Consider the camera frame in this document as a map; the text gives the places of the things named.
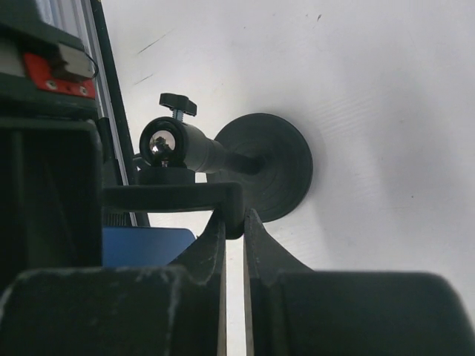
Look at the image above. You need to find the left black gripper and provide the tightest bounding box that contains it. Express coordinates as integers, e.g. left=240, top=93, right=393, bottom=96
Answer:
left=1, top=1, right=97, bottom=120

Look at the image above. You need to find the blue-edged black smartphone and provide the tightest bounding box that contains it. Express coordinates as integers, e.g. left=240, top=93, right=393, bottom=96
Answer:
left=102, top=227, right=196, bottom=268

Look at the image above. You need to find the black round-base phone stand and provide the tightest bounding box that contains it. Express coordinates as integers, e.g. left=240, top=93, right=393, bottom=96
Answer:
left=103, top=93, right=313, bottom=240

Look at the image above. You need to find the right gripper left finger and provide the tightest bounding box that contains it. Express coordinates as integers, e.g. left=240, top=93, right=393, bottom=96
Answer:
left=1, top=212, right=226, bottom=355

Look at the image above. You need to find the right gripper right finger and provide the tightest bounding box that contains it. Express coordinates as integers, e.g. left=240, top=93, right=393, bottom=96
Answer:
left=243, top=209, right=474, bottom=355

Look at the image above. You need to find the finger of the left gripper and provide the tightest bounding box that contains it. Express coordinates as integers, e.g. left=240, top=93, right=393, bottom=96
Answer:
left=1, top=118, right=102, bottom=289

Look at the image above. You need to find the aluminium extrusion rail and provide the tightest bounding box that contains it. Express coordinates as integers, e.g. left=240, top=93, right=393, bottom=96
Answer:
left=36, top=1, right=128, bottom=185

